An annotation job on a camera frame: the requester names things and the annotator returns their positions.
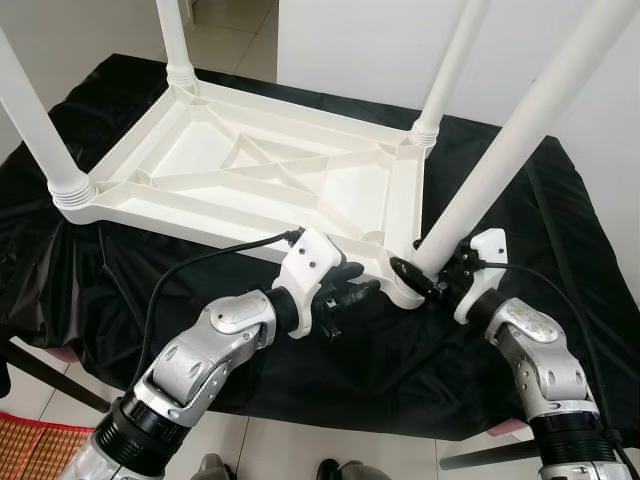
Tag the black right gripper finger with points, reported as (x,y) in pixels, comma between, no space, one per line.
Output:
(412,277)
(466,252)

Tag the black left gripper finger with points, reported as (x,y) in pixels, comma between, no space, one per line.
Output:
(350,274)
(360,295)

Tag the white plastic table leg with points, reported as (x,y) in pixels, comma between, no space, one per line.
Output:
(520,140)
(175,35)
(40,130)
(450,65)

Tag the white plastic children table top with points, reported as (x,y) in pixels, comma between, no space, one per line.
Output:
(190,150)

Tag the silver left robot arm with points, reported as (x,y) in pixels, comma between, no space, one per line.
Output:
(200,350)

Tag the grey right robot foot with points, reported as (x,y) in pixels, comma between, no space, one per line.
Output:
(355,470)

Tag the grey robot foot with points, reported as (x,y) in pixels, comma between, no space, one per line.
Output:
(210,468)
(355,470)

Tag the black metal table bar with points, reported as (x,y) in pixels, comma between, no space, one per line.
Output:
(490,457)
(55,378)

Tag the grey left robot foot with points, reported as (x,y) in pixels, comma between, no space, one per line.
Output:
(210,468)

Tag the black table cloth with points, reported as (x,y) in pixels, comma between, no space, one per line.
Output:
(60,280)

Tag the red woven mat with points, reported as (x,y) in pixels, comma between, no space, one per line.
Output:
(40,445)

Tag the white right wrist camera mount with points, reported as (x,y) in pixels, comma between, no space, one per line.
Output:
(490,250)

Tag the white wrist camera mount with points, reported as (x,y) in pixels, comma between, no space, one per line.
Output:
(490,250)
(310,260)

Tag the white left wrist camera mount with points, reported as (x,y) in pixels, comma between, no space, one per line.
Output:
(310,260)

